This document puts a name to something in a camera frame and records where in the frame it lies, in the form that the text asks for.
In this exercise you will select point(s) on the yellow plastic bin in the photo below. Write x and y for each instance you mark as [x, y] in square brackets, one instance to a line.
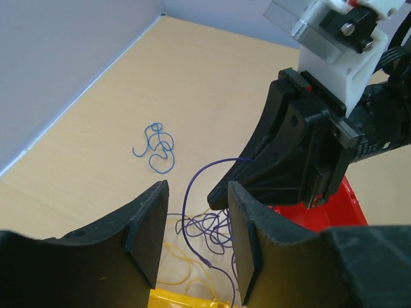
[160, 298]

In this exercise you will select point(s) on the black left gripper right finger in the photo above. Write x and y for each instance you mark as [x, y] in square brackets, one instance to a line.
[281, 264]

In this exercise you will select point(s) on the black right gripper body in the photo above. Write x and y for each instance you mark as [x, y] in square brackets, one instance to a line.
[380, 122]

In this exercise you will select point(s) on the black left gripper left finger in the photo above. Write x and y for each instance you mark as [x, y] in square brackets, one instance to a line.
[111, 262]

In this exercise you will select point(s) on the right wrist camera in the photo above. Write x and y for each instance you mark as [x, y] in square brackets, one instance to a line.
[341, 43]

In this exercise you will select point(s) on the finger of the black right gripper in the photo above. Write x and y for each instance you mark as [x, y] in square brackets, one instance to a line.
[276, 165]

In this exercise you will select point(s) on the red plastic bin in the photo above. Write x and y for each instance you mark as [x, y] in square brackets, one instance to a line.
[342, 210]

